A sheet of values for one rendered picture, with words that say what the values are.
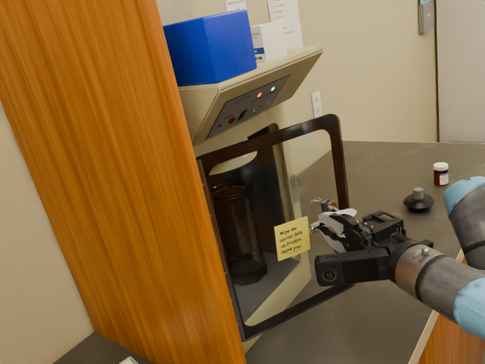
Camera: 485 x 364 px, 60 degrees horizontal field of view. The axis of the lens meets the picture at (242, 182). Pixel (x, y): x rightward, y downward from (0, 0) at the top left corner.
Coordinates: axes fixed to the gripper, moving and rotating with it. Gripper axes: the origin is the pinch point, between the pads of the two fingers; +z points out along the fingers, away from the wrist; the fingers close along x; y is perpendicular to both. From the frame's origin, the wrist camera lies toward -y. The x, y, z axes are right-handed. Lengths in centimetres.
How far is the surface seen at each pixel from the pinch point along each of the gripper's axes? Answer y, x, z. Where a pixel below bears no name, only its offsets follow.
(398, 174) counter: 68, -26, 51
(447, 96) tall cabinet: 241, -51, 175
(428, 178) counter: 71, -26, 40
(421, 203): 50, -22, 24
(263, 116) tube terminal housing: 0.0, 19.3, 15.9
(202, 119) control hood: -18.5, 26.1, -1.3
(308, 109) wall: 61, -4, 95
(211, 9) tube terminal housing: -8.2, 41.1, 11.8
